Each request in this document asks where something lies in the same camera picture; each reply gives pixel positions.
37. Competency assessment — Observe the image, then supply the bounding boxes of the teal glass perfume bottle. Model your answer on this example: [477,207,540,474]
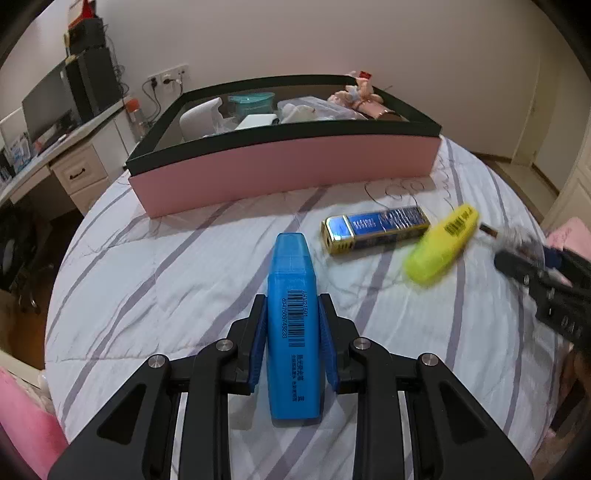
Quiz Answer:
[228,91,276,116]

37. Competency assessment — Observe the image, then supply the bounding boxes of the white plug night light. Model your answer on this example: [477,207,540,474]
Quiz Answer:
[180,98,222,139]

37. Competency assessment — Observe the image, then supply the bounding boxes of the blue and gold lighter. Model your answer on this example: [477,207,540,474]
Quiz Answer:
[322,206,431,256]

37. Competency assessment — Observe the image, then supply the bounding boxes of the pink storage box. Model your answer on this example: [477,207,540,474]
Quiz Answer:
[126,74,443,219]

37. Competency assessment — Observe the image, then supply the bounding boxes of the black speaker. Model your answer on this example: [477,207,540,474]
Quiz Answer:
[68,17,106,51]

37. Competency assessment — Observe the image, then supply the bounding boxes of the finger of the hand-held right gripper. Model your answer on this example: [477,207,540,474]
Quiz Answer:
[494,249,546,289]
[538,244,591,289]

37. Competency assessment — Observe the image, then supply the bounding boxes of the red desk calendar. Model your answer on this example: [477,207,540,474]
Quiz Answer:
[67,0,99,31]

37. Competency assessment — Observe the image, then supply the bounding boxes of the pink bear hair ties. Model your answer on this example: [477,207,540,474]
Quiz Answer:
[329,83,384,112]

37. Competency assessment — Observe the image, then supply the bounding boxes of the white door frame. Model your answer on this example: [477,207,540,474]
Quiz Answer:
[526,46,591,222]

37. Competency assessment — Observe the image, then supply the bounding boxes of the blue highlighter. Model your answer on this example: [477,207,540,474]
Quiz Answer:
[268,232,321,421]

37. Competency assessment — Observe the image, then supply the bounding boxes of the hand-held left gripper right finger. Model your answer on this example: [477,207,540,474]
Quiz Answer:
[318,293,534,480]

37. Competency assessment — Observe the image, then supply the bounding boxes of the black office chair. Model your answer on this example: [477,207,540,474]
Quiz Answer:
[0,203,51,315]

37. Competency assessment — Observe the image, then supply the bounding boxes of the white power adapter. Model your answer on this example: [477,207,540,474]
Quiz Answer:
[236,114,274,130]

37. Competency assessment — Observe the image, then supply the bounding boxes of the pink quilt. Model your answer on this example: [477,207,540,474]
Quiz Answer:
[545,217,591,254]

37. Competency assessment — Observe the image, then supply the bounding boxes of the white desk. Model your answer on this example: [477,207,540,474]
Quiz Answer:
[0,97,139,217]

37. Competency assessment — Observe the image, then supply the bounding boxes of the person's right hand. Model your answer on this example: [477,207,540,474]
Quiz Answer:
[561,353,587,416]

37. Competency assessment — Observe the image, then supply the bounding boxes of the black computer tower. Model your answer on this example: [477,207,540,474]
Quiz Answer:
[65,46,122,124]

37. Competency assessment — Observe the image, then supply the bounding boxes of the clear dental floss box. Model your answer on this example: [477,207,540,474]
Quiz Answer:
[277,96,358,121]

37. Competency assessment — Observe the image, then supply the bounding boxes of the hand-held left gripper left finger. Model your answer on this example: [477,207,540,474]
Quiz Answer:
[47,293,269,480]

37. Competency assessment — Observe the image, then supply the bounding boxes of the black computer monitor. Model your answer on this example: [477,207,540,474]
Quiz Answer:
[21,62,77,146]

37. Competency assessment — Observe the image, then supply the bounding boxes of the white wall outlet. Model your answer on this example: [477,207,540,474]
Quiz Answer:
[148,64,190,88]

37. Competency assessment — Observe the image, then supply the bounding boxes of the yellow highlighter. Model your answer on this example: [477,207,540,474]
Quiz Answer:
[405,204,480,284]

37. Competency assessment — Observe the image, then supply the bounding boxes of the blue and white packet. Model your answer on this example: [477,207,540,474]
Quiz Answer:
[7,131,31,169]

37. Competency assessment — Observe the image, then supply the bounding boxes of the orange-capped water bottle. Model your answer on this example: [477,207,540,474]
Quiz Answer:
[126,96,149,144]

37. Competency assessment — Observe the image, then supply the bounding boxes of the pink bed blanket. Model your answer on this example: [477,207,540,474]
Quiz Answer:
[0,367,68,480]

